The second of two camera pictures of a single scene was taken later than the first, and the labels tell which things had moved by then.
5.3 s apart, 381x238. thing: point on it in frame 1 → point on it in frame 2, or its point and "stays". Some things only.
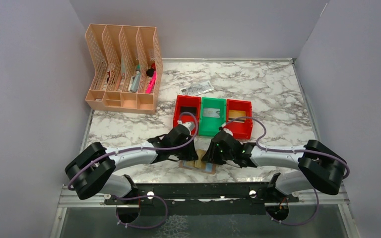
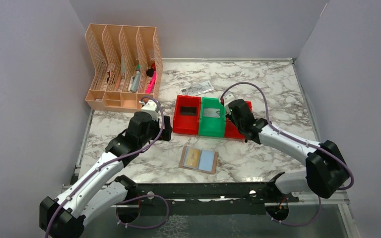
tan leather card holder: [206, 167] stays
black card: [192, 110] stays
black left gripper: [186, 153] → [166, 128]
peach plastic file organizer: [128, 67] stays
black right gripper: [217, 154] → [239, 111]
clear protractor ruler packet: [197, 88] stays
